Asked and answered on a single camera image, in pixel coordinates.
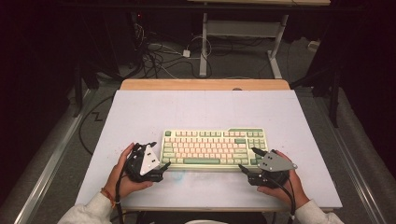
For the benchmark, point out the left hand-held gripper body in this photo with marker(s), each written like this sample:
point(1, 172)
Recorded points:
point(148, 163)

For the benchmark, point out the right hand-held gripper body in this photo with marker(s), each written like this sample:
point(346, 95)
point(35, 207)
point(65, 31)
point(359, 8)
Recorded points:
point(275, 163)

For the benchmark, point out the cream pink green keyboard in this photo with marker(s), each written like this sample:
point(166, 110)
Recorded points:
point(211, 151)

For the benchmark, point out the person's right hand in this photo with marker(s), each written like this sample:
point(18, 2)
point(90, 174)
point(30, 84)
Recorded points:
point(294, 186)

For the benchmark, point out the person's left hand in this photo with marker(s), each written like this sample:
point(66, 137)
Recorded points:
point(124, 183)

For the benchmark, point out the white table board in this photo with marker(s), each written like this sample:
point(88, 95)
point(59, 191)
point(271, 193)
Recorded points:
point(202, 109)

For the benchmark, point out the person's white clothing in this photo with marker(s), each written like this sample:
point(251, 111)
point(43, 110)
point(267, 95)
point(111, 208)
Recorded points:
point(205, 222)

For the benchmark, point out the black stand leg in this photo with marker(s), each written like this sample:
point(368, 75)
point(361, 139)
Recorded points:
point(77, 93)

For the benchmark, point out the white power adapter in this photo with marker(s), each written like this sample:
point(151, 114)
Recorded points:
point(186, 53)

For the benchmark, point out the white power strip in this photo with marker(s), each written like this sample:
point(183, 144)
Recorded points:
point(313, 45)

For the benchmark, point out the metal floor rail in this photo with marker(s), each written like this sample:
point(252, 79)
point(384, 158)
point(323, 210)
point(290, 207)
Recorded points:
point(351, 161)
point(53, 161)

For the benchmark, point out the white metal desk frame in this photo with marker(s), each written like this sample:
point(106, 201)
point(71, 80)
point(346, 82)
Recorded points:
point(241, 28)

